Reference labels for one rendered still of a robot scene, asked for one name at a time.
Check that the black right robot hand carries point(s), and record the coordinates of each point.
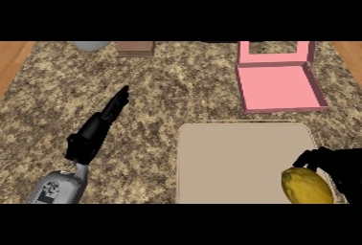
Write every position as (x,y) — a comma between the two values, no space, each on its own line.
(338,166)

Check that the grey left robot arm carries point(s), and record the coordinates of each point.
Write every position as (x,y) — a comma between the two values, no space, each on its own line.
(59,188)

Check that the beige tray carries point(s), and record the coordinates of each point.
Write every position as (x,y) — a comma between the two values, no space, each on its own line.
(235,162)

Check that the pink open cardboard box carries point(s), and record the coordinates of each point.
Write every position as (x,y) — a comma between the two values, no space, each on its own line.
(278,83)

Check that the brown wooden block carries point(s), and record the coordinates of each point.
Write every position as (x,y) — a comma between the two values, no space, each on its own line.
(136,48)

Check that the grey round bowl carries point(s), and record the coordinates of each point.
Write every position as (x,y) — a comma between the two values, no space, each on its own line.
(90,45)

